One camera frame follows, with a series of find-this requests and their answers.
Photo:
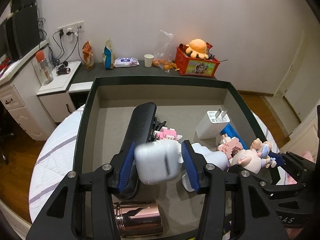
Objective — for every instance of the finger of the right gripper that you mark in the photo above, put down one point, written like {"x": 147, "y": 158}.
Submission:
{"x": 264, "y": 182}
{"x": 292, "y": 169}

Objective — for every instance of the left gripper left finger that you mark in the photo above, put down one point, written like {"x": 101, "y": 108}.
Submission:
{"x": 61, "y": 216}

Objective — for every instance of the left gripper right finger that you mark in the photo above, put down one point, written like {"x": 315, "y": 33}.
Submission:
{"x": 250, "y": 208}

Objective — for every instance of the pig figurine toy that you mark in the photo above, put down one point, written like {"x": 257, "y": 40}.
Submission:
{"x": 256, "y": 157}

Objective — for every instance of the pink donut block model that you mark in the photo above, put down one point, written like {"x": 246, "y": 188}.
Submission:
{"x": 229, "y": 146}

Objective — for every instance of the blue highlighter pen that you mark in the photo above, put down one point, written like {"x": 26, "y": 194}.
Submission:
{"x": 231, "y": 132}

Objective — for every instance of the white charger plug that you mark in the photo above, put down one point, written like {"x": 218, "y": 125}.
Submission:
{"x": 212, "y": 124}

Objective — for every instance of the white earbuds case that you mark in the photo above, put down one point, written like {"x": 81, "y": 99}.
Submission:
{"x": 157, "y": 162}

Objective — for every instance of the pink white block model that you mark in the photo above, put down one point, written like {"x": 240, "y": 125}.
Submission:
{"x": 170, "y": 134}

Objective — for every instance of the rose gold cylinder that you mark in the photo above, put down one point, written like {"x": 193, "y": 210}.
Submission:
{"x": 138, "y": 219}

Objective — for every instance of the white curved plastic device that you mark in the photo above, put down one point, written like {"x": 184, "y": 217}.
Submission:
{"x": 217, "y": 158}

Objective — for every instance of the black hair clip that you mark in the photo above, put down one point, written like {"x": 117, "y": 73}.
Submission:
{"x": 156, "y": 126}

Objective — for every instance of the pink bedding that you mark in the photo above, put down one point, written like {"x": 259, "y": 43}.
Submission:
{"x": 307, "y": 155}

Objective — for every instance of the white striped quilt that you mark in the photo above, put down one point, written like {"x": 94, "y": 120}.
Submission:
{"x": 54, "y": 162}

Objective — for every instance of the pink black storage box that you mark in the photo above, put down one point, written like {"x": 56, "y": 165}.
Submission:
{"x": 122, "y": 111}

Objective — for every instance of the red toy crate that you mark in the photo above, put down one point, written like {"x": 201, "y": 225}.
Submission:
{"x": 194, "y": 66}

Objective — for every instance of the white computer desk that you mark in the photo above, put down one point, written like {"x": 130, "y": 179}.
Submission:
{"x": 19, "y": 87}

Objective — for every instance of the plastic bag of oranges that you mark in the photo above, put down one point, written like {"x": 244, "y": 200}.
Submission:
{"x": 165, "y": 52}

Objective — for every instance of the orange octopus plush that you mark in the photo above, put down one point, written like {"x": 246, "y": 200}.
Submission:
{"x": 197, "y": 48}

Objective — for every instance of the white paper cup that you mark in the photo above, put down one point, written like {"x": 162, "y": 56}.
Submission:
{"x": 148, "y": 59}

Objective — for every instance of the white low cabinet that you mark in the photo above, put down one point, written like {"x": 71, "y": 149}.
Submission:
{"x": 55, "y": 96}

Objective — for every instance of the orange cap water bottle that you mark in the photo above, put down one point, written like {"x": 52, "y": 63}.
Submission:
{"x": 45, "y": 72}

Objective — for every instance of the black bench shelf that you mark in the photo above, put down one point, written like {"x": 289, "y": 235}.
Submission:
{"x": 83, "y": 75}

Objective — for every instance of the wet wipes pack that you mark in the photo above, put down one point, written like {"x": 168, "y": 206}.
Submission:
{"x": 125, "y": 62}

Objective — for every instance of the blue white snack bag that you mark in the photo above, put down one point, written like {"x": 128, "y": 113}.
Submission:
{"x": 108, "y": 55}

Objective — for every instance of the orange snack bag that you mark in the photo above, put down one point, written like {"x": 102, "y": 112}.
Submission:
{"x": 88, "y": 57}

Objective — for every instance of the black computer tower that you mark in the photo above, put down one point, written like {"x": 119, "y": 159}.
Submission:
{"x": 21, "y": 32}

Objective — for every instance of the small black camera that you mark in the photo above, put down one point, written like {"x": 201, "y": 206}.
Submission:
{"x": 63, "y": 69}

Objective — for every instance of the wall power strip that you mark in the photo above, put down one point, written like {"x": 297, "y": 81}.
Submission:
{"x": 77, "y": 27}

